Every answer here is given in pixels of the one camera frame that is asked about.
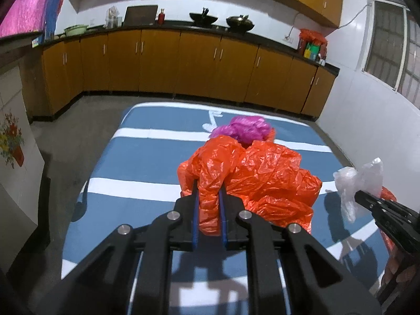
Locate small clear plastic bag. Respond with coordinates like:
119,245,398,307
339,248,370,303
333,157,384,223

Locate small red plastic bag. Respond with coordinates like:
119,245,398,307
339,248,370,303
177,135,322,236

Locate purple plastic bag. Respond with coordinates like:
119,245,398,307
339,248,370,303
210,116,276,148

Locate lower wooden kitchen cabinets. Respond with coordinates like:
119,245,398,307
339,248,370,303
19,29,339,119

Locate person's right hand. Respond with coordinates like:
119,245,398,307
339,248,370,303
381,245,420,290

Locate blue white striped tablecloth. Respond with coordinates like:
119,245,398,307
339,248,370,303
61,102,388,314

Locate white cabinet with flower sticker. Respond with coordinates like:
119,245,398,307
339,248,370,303
0,65,44,273

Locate barred window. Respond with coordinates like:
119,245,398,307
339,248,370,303
363,0,419,107

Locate green yellow boxes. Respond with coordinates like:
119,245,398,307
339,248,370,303
303,43,320,61

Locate red bag on counter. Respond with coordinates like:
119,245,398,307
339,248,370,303
299,29,327,46

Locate black countertop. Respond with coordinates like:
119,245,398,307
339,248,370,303
33,21,321,67

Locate black lidded wok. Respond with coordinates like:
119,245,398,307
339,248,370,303
226,15,254,33

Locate green basin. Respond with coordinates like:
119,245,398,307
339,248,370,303
64,24,88,37

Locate glass jar with bag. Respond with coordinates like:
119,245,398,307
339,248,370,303
105,6,122,29

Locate red bottle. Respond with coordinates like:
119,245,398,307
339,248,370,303
157,9,165,25

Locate black wok with ladle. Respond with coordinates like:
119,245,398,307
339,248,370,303
189,7,218,27

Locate pink blue hanging cloth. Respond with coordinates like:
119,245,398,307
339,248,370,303
1,0,63,38

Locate wall power socket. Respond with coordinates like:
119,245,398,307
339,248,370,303
284,36,294,43

